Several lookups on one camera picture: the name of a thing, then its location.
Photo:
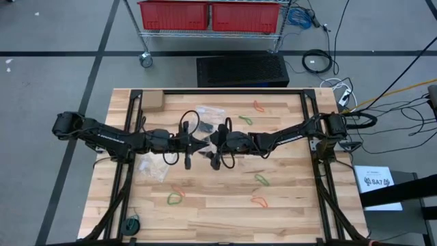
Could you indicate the white paper sign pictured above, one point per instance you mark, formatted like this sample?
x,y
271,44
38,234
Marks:
x,y
375,188

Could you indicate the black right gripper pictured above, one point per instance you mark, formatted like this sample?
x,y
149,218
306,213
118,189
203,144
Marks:
x,y
239,141

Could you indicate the green rubber band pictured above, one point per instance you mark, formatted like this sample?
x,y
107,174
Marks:
x,y
167,200
246,120
261,179

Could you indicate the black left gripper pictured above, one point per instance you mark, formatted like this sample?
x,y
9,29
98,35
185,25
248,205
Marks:
x,y
164,141

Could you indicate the red plastic storage bin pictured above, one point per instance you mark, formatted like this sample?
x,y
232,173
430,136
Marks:
x,y
246,17
174,15

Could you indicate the black perforated floor mat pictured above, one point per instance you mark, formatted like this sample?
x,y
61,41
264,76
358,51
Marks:
x,y
242,70

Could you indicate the black green tape roll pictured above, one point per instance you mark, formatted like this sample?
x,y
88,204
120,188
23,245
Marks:
x,y
130,226

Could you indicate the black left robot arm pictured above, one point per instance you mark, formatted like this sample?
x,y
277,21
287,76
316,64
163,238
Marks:
x,y
109,136

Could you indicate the orange rubber band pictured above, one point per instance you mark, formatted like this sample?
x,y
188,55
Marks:
x,y
258,106
178,190
253,199

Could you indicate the dark grey cabinet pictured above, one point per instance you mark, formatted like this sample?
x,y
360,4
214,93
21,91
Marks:
x,y
392,225

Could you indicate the white power strip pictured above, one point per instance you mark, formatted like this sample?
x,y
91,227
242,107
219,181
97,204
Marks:
x,y
344,97

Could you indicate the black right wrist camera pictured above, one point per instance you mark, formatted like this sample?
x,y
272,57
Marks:
x,y
228,145

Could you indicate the black beam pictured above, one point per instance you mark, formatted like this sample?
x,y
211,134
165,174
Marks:
x,y
399,193

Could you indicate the small cardboard box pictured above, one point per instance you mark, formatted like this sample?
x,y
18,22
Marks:
x,y
152,100

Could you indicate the grey box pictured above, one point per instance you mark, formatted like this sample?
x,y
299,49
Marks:
x,y
433,97

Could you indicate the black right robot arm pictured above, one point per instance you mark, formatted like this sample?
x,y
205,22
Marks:
x,y
293,135

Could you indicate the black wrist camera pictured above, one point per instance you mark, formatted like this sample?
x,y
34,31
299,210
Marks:
x,y
186,143
228,145

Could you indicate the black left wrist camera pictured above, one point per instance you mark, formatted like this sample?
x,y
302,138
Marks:
x,y
186,143

